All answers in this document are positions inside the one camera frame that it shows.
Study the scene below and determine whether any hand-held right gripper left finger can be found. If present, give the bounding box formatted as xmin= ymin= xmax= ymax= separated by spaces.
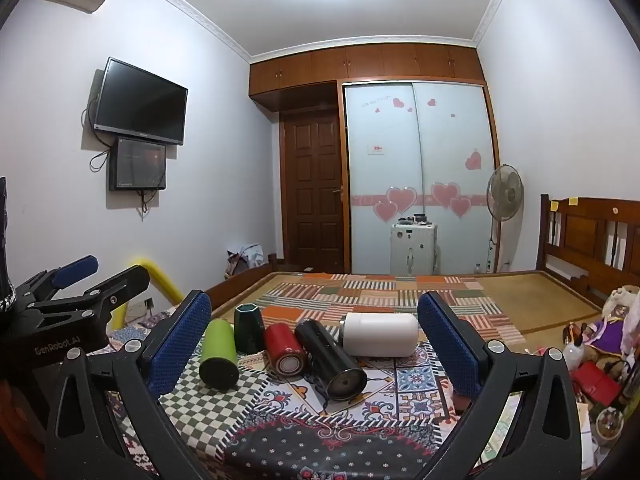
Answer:
xmin=45 ymin=289 xmax=216 ymax=480

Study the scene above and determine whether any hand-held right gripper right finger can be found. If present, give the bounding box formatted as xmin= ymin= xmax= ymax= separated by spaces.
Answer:
xmin=417 ymin=291 xmax=583 ymax=480

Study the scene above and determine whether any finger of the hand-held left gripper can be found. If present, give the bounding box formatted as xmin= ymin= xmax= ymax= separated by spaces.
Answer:
xmin=15 ymin=255 xmax=99 ymax=307
xmin=50 ymin=264 xmax=152 ymax=334

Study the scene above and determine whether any white cup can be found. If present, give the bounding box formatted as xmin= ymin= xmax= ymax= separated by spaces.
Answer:
xmin=340 ymin=311 xmax=420 ymax=358

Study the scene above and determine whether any dark green faceted cup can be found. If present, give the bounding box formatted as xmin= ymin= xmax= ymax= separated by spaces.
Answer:
xmin=234 ymin=303 xmax=266 ymax=353

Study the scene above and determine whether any red cup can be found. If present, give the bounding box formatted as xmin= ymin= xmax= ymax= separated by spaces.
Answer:
xmin=264 ymin=323 xmax=307 ymax=375

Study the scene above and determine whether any yellow foam tube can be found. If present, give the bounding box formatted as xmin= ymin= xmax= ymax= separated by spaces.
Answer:
xmin=111 ymin=257 xmax=184 ymax=332

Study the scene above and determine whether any striped patchwork blanket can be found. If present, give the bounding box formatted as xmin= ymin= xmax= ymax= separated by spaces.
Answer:
xmin=249 ymin=272 xmax=527 ymax=347

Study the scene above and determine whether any straw bed mat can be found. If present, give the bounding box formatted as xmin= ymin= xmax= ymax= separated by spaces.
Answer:
xmin=260 ymin=270 xmax=608 ymax=337

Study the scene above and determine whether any small white cabinet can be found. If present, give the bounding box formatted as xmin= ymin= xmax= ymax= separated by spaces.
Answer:
xmin=390 ymin=220 xmax=439 ymax=277

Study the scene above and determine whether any pile of clothes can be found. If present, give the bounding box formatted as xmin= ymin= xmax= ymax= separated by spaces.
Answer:
xmin=226 ymin=243 xmax=266 ymax=279

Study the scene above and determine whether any small white bottle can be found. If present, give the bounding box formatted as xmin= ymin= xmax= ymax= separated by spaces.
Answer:
xmin=562 ymin=335 xmax=584 ymax=372

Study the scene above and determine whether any black thermos bottle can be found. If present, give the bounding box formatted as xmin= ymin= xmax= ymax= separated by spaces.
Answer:
xmin=295 ymin=318 xmax=366 ymax=402

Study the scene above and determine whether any red box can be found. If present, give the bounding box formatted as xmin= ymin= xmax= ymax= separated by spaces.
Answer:
xmin=571 ymin=360 xmax=622 ymax=409

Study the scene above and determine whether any standing fan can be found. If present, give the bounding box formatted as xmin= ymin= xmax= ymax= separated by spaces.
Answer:
xmin=487 ymin=164 xmax=524 ymax=273

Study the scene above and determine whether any printed patterned blanket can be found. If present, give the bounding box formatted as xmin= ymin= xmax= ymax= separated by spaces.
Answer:
xmin=85 ymin=307 xmax=501 ymax=480

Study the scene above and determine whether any wooden bed headboard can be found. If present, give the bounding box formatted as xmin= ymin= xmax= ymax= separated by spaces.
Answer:
xmin=536 ymin=194 xmax=640 ymax=311

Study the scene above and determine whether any sliding door wardrobe with hearts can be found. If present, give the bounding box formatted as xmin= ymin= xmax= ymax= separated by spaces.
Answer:
xmin=342 ymin=80 xmax=502 ymax=277

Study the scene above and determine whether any brown wooden door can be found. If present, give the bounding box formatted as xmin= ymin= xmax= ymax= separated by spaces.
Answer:
xmin=279 ymin=110 xmax=346 ymax=272

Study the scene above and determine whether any wooden overhead cabinet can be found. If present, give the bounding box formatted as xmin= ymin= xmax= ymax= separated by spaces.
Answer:
xmin=248 ymin=42 xmax=488 ymax=111

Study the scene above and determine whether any black television cable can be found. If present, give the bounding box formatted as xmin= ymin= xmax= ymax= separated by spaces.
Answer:
xmin=81 ymin=71 xmax=117 ymax=172

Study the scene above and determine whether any small black wall monitor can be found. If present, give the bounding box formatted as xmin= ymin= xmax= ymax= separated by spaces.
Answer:
xmin=109 ymin=136 xmax=167 ymax=192

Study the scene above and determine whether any wall-mounted black television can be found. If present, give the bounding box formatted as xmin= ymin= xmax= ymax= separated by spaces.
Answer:
xmin=94 ymin=57 xmax=189 ymax=146

